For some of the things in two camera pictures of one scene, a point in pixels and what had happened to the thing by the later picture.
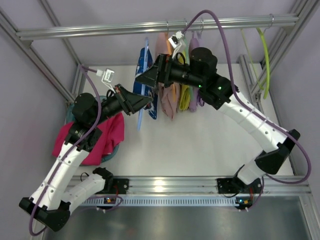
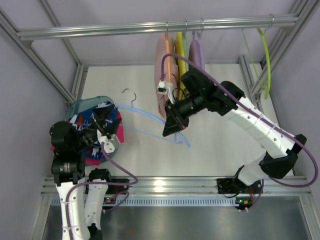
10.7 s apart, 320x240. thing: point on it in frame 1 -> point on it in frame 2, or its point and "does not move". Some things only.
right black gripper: x=162 y=71 -> x=175 y=116
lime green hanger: x=263 y=33 does not move
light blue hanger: x=144 y=70 -> x=178 y=138
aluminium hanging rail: x=232 y=24 does not move
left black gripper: x=124 y=99 -> x=100 y=126
